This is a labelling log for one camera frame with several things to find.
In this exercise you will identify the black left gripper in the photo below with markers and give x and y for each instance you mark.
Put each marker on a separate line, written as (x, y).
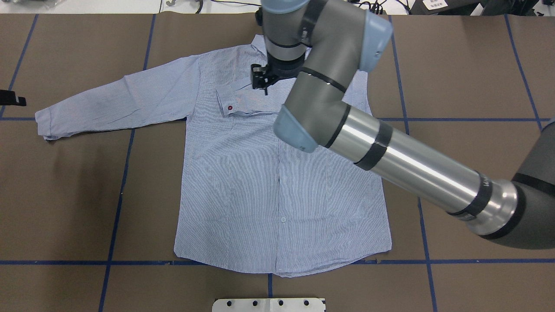
(8, 98)

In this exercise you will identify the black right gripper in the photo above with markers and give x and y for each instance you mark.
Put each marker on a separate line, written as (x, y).
(284, 68)

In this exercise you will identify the light blue striped shirt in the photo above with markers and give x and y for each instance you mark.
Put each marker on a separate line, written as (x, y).
(249, 202)

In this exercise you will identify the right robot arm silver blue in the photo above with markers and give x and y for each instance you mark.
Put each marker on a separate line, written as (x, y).
(322, 43)

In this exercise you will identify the black box white label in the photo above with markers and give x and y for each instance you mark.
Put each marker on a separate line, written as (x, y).
(444, 7)

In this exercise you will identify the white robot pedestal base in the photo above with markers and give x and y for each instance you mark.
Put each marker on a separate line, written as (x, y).
(270, 305)

